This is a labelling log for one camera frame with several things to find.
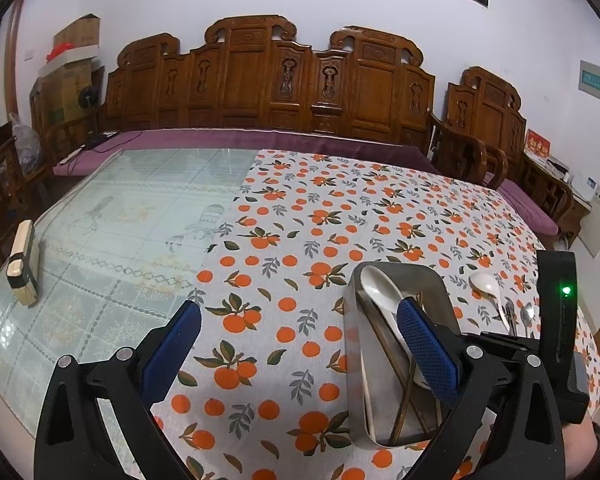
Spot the metal rectangular tray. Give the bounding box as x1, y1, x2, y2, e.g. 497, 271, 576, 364
346, 261, 463, 448

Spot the metal fork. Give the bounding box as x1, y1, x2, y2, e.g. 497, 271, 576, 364
502, 300, 518, 337

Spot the square purple seat cushion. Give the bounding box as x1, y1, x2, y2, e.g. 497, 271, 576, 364
485, 172, 561, 236

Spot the orange print tablecloth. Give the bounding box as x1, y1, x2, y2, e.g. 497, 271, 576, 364
152, 149, 600, 480

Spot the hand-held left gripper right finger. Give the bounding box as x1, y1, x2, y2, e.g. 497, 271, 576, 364
396, 296, 566, 480

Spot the white ceramic spoon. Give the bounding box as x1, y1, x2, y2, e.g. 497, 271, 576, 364
360, 266, 431, 391
469, 272, 510, 326

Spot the large cardboard carton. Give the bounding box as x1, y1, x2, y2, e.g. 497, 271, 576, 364
30, 57, 103, 126

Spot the wooden side table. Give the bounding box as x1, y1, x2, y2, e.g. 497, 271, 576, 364
522, 152, 593, 241

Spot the carved wooden armchair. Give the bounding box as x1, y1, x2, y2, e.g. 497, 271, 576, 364
432, 66, 576, 236

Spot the long purple seat cushion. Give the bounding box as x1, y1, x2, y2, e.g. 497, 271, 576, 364
52, 129, 441, 178

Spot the carved wooden sofa bench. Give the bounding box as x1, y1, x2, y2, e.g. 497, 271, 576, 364
102, 15, 437, 161

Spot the clear plastic bag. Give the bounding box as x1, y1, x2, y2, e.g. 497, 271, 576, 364
10, 112, 42, 176

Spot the red gift box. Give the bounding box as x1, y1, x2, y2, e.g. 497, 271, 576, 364
525, 129, 551, 158

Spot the white router box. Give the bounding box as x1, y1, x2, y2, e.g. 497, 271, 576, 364
570, 172, 600, 206

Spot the metal spoon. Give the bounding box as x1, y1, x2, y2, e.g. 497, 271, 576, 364
520, 302, 536, 338

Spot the small wooden chair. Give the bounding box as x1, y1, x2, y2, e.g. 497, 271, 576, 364
0, 120, 56, 261

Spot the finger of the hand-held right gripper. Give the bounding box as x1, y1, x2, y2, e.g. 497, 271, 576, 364
480, 334, 541, 358

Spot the black standing fan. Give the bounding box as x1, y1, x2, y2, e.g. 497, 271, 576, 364
77, 87, 102, 147

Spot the person's right forearm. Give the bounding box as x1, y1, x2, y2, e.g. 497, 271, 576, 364
562, 417, 600, 476

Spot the wooden brush with black band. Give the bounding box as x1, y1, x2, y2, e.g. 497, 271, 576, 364
6, 220, 40, 307

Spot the black device on cushion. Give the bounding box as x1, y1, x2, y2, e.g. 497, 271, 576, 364
82, 132, 118, 151

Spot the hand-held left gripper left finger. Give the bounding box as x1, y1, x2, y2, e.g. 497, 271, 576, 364
32, 301, 203, 480

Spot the small brown cardboard box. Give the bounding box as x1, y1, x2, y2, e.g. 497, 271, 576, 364
54, 15, 101, 51

